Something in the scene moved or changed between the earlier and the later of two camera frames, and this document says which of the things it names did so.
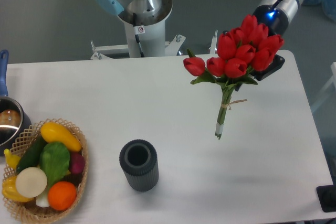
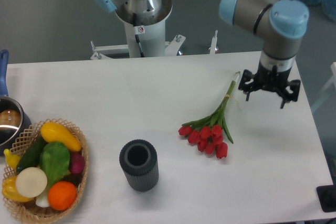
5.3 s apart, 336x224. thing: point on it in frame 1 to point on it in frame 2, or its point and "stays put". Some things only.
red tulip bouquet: [243, 51] to [208, 132]
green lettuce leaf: [54, 159] stays put
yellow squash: [53, 132] stays put
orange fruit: [61, 195] stays put
